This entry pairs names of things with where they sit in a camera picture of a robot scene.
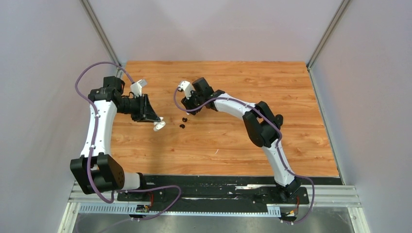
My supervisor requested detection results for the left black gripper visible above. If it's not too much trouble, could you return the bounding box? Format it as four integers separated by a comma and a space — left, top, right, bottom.
116, 93, 160, 123

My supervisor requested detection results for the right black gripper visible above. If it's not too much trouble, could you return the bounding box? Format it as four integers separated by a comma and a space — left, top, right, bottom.
182, 89, 205, 116

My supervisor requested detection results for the white earbud charging case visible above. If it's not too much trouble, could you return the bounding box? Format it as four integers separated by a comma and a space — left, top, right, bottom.
153, 117, 166, 132

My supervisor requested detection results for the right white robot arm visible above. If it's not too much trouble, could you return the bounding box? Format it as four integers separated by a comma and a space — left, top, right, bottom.
176, 78, 301, 203

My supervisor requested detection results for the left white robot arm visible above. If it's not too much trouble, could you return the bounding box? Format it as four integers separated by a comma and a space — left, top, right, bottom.
70, 76, 166, 200

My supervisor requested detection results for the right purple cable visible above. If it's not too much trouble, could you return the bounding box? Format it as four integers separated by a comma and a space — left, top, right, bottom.
173, 86, 315, 225

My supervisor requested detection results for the purple cable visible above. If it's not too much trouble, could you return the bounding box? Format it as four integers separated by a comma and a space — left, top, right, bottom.
74, 62, 183, 221
173, 86, 315, 225

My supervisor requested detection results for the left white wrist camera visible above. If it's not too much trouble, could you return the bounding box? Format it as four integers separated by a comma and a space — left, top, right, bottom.
130, 79, 147, 98

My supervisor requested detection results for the left aluminium frame post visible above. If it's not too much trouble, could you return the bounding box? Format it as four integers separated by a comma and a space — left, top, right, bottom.
79, 0, 123, 67

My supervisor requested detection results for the aluminium frame post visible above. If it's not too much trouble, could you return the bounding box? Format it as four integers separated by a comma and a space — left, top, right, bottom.
79, 0, 123, 67
306, 0, 352, 71

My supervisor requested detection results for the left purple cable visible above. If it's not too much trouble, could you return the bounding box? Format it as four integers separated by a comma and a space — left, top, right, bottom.
74, 62, 183, 221

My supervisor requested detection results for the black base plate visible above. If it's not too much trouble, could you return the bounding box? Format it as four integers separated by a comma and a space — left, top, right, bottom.
117, 175, 342, 208

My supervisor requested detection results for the slotted cable duct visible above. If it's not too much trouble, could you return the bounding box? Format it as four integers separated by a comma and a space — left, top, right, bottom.
79, 200, 281, 217

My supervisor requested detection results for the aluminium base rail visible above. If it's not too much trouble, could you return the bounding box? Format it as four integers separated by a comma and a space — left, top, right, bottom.
58, 183, 370, 233

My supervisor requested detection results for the right aluminium frame post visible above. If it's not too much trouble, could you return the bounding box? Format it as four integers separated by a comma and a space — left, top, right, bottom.
306, 0, 352, 71

